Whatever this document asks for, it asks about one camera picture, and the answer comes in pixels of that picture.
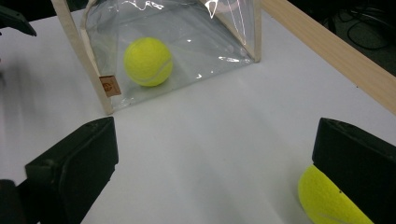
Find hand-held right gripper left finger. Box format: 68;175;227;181
24;116;120;224

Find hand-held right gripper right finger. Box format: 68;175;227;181
312;118;396;224

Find yellow tennis ball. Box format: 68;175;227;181
122;36;174;88
297;164;375;224

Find clear plastic tote bag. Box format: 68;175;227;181
50;0;262;116

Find wooden table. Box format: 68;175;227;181
260;0;396;116

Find white table sheet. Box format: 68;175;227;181
0;8;396;224

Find floor cables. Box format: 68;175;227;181
323;6;396;50

